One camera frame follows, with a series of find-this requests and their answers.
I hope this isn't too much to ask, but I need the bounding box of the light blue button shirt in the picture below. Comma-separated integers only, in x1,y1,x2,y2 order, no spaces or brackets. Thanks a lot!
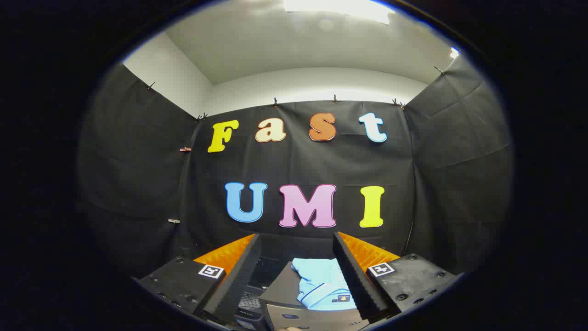
291,257,358,311

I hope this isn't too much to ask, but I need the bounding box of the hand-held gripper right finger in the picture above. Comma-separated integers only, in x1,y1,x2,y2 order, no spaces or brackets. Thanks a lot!
333,232,464,322

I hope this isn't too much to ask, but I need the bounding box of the grey cabinet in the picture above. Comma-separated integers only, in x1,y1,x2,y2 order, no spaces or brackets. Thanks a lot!
258,261,370,331

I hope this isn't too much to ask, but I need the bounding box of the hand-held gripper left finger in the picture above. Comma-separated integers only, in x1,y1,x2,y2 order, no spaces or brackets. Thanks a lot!
137,233,263,325

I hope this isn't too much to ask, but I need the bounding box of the grey washing machine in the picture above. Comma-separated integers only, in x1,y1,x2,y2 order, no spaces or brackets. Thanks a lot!
234,257,276,331

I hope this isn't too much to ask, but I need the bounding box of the ceiling light panel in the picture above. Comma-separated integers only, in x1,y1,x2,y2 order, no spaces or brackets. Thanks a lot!
283,0,396,26

